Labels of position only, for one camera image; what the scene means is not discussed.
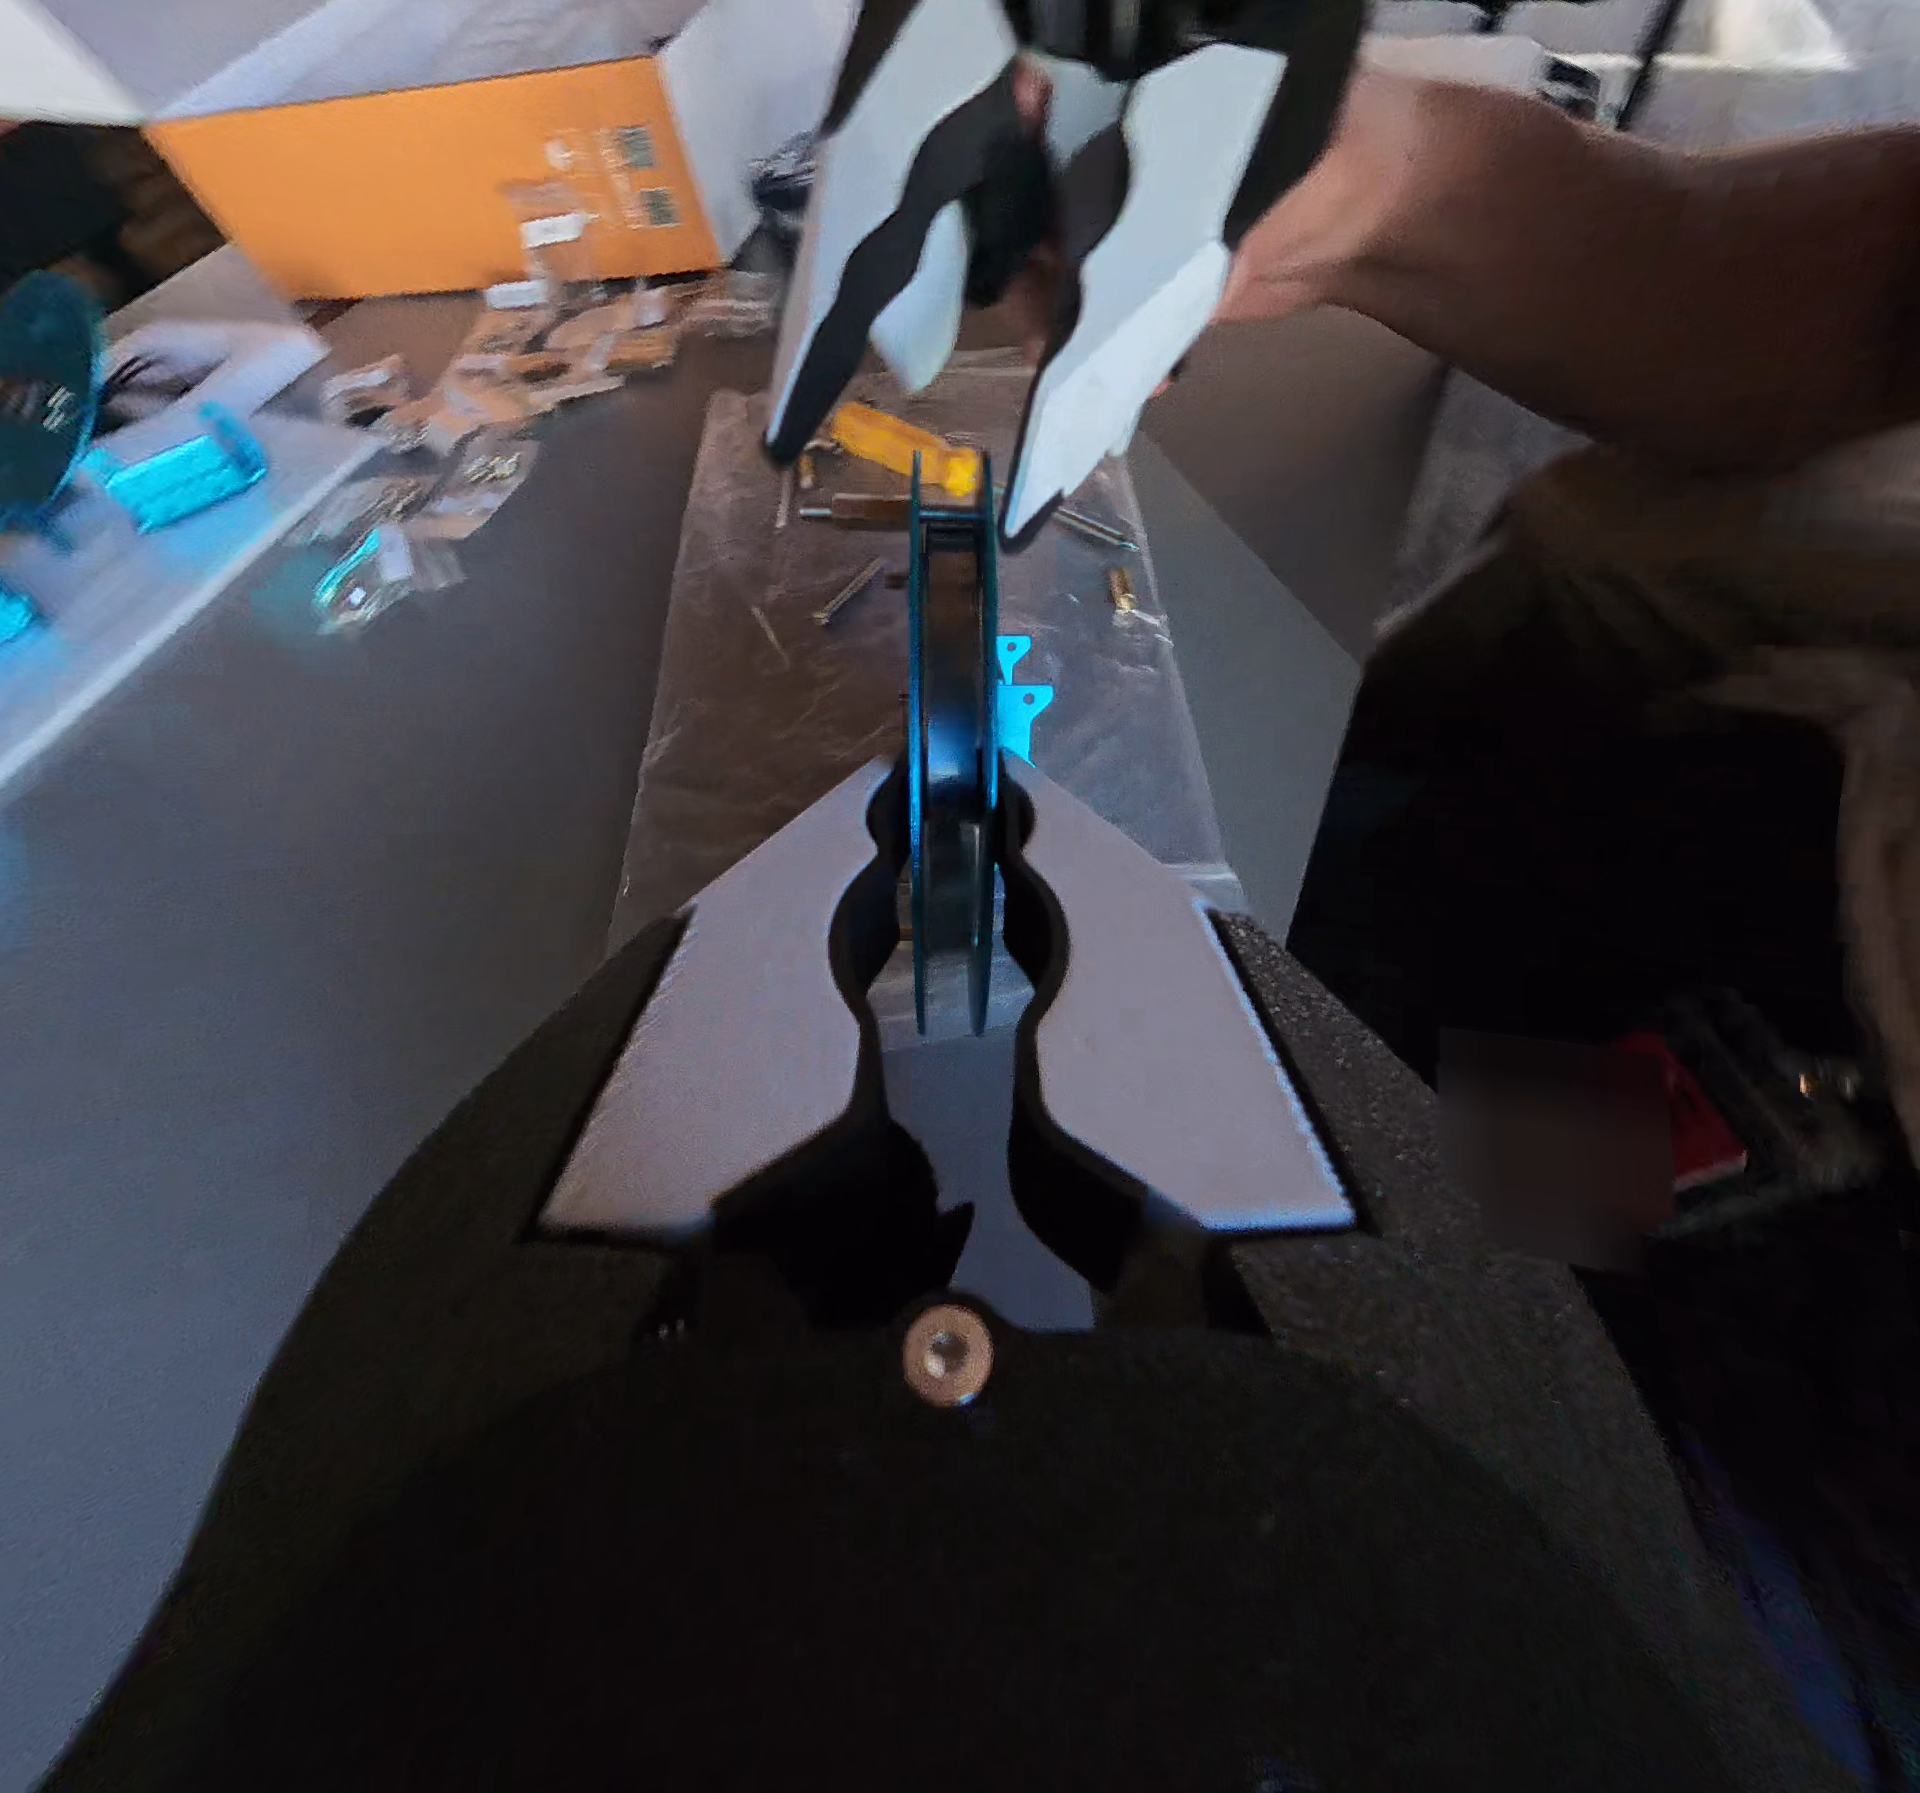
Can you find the pile of small screw bags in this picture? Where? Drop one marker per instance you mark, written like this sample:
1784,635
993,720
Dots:
496,383

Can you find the orange cardboard box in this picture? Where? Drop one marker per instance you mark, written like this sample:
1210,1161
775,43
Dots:
421,187

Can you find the blue metal turntable base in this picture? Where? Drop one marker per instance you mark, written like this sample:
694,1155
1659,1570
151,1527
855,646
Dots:
948,774

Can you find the white packaging tray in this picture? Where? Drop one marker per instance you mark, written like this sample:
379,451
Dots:
151,593

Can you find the person's right forearm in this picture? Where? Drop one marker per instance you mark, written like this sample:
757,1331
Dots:
1620,263

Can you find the red and black case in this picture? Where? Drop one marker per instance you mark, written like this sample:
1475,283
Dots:
1703,1118

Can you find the person's torso in pale shirt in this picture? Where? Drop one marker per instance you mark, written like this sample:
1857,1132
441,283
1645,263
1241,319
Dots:
1726,578

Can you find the grey desk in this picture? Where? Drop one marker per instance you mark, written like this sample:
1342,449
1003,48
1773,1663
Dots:
374,924

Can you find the blue round metal plate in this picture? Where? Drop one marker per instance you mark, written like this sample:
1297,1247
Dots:
53,383

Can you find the small blue metal bracket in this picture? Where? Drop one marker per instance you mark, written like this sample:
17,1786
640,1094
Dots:
1036,704

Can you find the person's right hand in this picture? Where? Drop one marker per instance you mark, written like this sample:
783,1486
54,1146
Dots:
1297,266

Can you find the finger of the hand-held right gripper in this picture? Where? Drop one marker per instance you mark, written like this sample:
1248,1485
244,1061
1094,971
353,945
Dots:
1186,173
885,113

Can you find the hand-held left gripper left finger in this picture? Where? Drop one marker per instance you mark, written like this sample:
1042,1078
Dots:
704,1072

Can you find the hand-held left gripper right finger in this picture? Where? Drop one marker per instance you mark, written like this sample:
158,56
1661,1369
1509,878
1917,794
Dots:
1171,1072

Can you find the clear plastic bag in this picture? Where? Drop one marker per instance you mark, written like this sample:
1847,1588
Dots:
751,713

